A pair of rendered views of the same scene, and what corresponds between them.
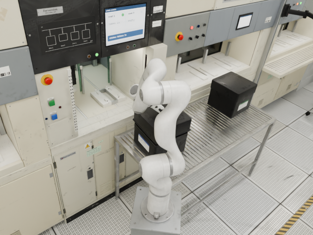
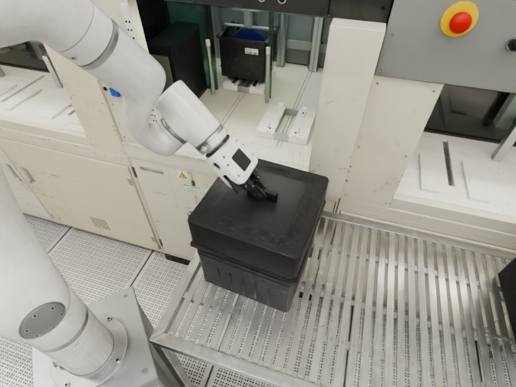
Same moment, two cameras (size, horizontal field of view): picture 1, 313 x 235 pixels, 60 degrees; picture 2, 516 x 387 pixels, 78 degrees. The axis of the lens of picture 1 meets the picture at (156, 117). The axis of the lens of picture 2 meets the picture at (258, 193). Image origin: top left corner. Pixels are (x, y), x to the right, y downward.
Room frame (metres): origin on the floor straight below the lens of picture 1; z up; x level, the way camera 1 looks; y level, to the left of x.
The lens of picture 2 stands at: (1.19, -0.52, 1.66)
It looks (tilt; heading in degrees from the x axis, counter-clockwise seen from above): 46 degrees down; 60
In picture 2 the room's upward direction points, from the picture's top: straight up
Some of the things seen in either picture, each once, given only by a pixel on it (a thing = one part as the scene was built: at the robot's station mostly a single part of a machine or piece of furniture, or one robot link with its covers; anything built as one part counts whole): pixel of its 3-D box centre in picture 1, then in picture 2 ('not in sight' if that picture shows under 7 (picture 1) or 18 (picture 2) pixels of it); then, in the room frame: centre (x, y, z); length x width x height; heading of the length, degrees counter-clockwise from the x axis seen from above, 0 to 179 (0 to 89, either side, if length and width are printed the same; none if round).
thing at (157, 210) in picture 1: (158, 198); (77, 339); (0.94, -0.06, 0.85); 0.19 x 0.19 x 0.18
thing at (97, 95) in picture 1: (108, 95); (286, 122); (1.86, 0.41, 0.89); 0.22 x 0.21 x 0.04; 43
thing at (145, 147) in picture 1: (159, 136); (261, 243); (1.47, -0.04, 0.85); 0.28 x 0.28 x 0.17; 38
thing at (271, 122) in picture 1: (193, 159); (368, 350); (1.75, -0.38, 0.38); 1.30 x 0.60 x 0.76; 133
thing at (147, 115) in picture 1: (162, 117); (262, 206); (1.47, -0.04, 1.02); 0.29 x 0.29 x 0.13; 38
